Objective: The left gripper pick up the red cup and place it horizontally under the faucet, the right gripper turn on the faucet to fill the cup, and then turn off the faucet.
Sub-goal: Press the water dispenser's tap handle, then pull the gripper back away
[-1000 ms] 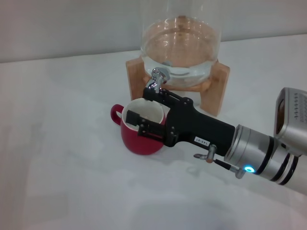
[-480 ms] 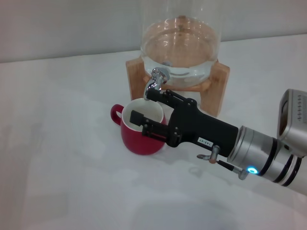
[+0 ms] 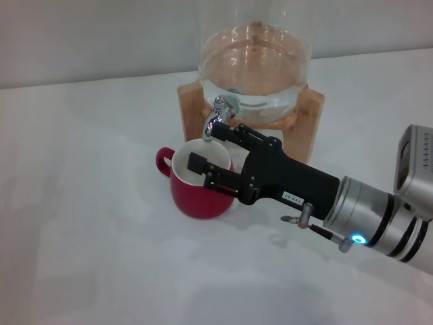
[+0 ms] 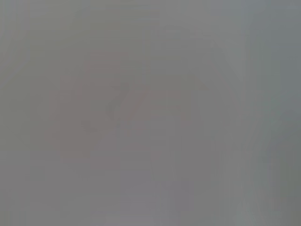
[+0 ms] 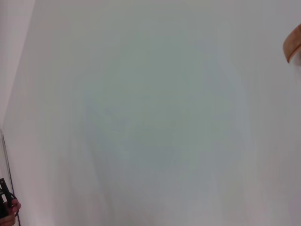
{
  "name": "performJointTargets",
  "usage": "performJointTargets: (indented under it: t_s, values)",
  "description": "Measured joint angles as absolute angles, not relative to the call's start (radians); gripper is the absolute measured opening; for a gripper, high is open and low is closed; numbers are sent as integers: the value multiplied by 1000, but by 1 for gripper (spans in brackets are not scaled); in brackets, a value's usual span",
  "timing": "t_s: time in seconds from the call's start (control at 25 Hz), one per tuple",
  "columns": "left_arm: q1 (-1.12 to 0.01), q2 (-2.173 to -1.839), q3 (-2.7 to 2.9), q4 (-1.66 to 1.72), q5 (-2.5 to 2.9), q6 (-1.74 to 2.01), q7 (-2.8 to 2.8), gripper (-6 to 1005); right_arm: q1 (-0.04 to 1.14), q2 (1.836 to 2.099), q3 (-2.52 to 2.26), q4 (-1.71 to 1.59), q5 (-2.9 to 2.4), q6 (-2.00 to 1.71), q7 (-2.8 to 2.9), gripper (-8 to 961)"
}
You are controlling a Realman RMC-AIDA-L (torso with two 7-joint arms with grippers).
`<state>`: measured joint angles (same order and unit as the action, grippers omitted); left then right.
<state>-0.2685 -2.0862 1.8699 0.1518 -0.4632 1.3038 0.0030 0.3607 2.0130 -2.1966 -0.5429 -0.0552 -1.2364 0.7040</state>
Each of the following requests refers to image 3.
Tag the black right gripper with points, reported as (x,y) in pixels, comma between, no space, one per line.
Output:
(291,179)

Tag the chrome faucet tap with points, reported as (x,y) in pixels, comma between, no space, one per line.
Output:
(221,110)

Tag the red ceramic cup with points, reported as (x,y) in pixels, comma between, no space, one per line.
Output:
(196,203)

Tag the wooden dispenser stand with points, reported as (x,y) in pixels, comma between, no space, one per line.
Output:
(306,132)

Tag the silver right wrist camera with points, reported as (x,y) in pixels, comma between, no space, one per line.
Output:
(416,169)

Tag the glass water dispenser jar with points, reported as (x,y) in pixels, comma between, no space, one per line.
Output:
(253,61)

